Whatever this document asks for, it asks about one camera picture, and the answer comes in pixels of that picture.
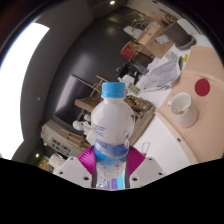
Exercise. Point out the white chair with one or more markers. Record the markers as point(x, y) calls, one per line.
point(126, 80)

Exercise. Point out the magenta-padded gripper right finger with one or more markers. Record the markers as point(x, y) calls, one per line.
point(141, 170)

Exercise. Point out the white ceramic mug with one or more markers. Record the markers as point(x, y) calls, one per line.
point(186, 115)

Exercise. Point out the black wall screen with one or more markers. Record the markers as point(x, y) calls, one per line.
point(71, 98)

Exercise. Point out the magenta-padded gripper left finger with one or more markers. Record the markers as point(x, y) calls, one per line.
point(80, 168)

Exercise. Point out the small yellow marker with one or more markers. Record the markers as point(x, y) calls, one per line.
point(186, 57)

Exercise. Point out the round ceiling light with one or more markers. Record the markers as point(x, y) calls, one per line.
point(112, 2)

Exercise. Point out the pale shelf cabinet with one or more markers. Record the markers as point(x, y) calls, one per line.
point(55, 136)

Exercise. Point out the small white round jar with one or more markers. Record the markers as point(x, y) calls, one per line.
point(171, 55)

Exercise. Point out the wooden easel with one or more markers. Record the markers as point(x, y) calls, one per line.
point(96, 85)
point(75, 140)

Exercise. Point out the small green-labelled spray bottle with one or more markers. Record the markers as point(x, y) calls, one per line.
point(134, 89)

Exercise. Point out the blue-capped white drink bottle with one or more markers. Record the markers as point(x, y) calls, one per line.
point(112, 130)

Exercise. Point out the brown cardboard box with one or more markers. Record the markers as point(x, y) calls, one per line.
point(153, 40)

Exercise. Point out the red box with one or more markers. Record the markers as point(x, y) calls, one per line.
point(130, 50)

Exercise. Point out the white plaster bust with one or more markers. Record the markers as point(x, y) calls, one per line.
point(77, 125)
point(87, 124)

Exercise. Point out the grey plant saucer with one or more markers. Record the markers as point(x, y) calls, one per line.
point(191, 43)

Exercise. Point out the flat round red coaster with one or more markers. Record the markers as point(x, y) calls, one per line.
point(202, 87)

